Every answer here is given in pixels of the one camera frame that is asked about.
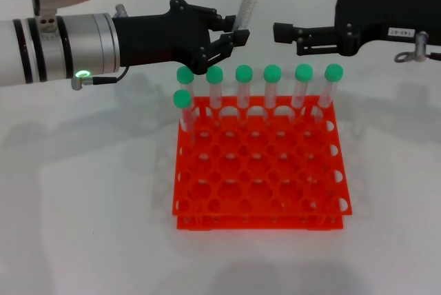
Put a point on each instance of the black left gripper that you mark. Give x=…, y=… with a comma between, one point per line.
x=162, y=40

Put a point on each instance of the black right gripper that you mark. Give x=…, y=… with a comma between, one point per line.
x=379, y=12

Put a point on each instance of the orange plastic test tube rack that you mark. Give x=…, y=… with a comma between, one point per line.
x=262, y=184

